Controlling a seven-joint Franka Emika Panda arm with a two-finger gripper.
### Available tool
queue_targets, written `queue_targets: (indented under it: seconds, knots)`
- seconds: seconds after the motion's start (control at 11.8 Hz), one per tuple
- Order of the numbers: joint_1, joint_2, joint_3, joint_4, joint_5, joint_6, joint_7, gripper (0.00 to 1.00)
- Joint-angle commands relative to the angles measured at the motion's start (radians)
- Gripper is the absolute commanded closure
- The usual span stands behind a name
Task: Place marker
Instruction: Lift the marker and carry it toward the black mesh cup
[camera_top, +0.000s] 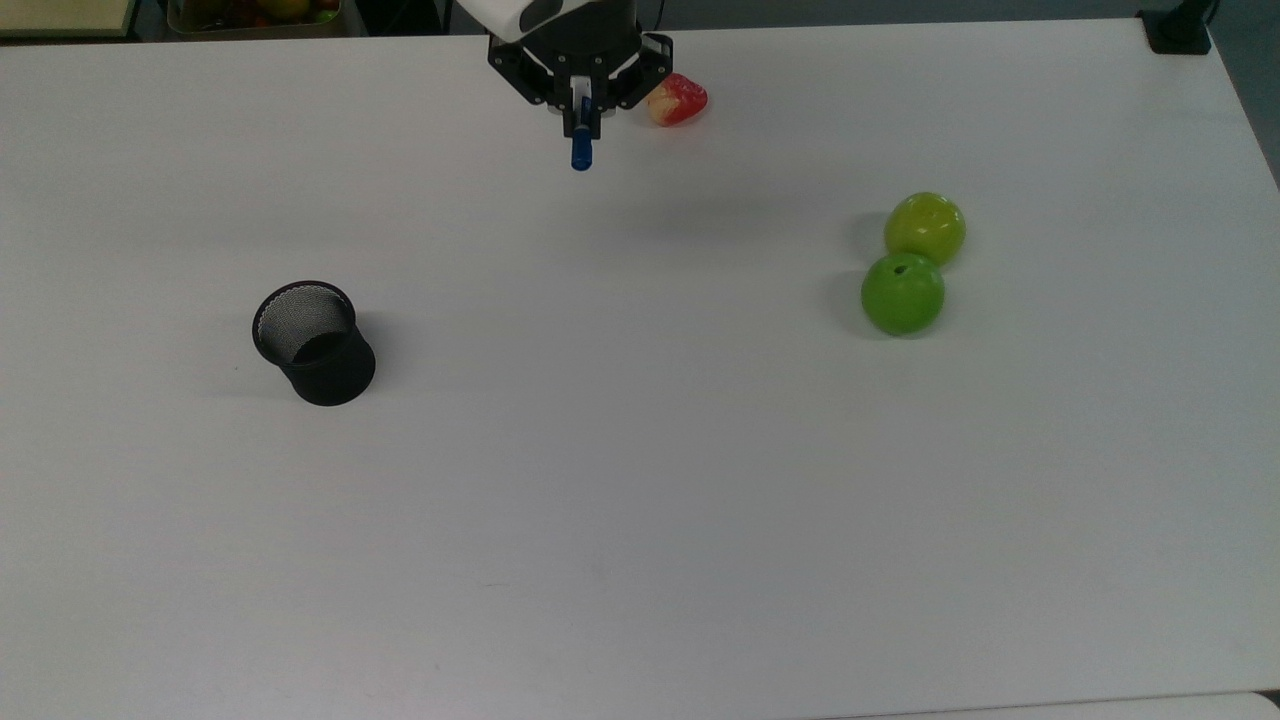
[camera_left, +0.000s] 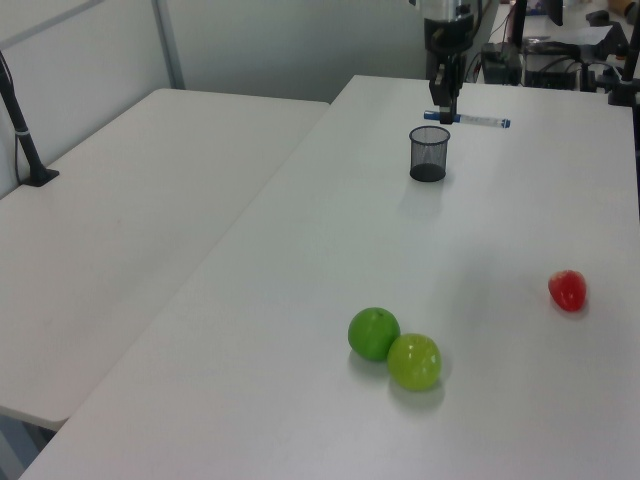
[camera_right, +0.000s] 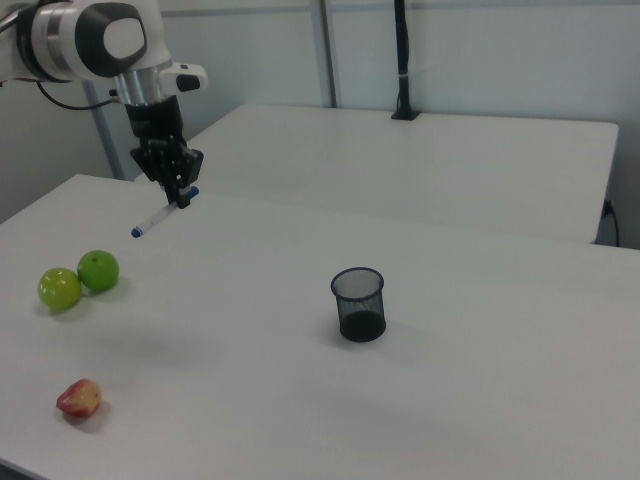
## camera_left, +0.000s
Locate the blue and white marker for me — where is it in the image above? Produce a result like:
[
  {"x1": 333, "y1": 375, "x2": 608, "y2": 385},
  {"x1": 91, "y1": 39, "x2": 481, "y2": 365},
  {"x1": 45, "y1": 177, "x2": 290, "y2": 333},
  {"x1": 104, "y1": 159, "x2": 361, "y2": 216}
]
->
[{"x1": 423, "y1": 109, "x2": 513, "y2": 131}]

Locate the dark green apple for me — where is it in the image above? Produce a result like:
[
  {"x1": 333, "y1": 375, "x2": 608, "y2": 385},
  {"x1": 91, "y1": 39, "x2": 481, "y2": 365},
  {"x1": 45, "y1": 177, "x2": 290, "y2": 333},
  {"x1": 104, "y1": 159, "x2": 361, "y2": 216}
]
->
[{"x1": 347, "y1": 306, "x2": 402, "y2": 363}]

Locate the thin black pole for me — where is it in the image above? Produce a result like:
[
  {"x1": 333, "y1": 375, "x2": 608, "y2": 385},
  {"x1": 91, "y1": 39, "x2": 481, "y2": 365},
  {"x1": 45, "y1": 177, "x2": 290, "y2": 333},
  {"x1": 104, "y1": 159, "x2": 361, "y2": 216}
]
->
[{"x1": 513, "y1": 0, "x2": 528, "y2": 47}]

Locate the red toy strawberry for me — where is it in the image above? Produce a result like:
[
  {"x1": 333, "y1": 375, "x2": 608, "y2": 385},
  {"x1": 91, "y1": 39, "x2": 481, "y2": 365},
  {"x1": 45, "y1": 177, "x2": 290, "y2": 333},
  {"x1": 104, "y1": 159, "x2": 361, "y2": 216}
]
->
[{"x1": 547, "y1": 269, "x2": 588, "y2": 313}]

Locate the grey partition post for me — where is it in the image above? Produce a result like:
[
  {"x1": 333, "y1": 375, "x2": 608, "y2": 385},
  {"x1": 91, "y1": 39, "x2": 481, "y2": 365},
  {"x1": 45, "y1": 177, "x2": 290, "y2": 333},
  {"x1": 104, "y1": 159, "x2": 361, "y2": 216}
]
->
[{"x1": 151, "y1": 0, "x2": 187, "y2": 92}]

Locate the light green apple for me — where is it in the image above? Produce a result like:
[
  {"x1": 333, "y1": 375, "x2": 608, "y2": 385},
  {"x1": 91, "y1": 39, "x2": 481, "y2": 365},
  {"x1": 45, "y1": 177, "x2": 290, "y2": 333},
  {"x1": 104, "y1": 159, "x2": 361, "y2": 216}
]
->
[{"x1": 386, "y1": 332, "x2": 443, "y2": 392}]

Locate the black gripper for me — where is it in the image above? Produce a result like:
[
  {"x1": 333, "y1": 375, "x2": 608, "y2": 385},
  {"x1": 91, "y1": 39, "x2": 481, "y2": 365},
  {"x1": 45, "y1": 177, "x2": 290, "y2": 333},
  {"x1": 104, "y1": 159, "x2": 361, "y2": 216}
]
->
[{"x1": 423, "y1": 13, "x2": 475, "y2": 126}]

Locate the black mesh pen cup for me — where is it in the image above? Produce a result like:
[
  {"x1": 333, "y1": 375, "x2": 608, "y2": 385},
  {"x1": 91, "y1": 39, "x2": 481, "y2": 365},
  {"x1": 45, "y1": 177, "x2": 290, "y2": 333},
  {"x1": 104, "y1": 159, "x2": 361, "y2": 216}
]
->
[{"x1": 408, "y1": 124, "x2": 452, "y2": 183}]

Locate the black equipment on desk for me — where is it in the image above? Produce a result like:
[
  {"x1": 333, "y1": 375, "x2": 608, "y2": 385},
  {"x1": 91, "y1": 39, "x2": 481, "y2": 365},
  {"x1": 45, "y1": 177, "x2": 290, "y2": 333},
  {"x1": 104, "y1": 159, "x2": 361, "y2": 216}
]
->
[{"x1": 522, "y1": 41, "x2": 584, "y2": 92}]

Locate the black camera stand with clamp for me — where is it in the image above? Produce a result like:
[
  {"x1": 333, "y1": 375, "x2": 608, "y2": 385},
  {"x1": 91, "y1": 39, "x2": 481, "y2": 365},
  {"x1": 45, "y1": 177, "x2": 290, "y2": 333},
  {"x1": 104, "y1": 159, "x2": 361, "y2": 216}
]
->
[{"x1": 607, "y1": 29, "x2": 640, "y2": 107}]

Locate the black pole with base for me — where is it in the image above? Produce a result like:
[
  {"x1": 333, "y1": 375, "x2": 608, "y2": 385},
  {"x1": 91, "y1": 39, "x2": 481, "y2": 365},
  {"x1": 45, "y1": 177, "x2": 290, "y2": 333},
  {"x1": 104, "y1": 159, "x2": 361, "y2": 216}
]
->
[{"x1": 0, "y1": 49, "x2": 61, "y2": 188}]

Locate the black electronics box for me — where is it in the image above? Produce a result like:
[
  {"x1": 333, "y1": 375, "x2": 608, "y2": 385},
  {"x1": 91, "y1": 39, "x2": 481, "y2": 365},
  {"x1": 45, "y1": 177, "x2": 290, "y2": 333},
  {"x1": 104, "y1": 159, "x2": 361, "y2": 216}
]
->
[{"x1": 480, "y1": 42, "x2": 524, "y2": 85}]

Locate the black angled stand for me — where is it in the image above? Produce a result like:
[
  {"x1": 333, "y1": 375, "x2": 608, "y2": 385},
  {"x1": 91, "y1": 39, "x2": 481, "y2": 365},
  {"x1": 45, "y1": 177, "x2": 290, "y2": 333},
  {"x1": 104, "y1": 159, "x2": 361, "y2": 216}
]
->
[{"x1": 592, "y1": 21, "x2": 632, "y2": 64}]

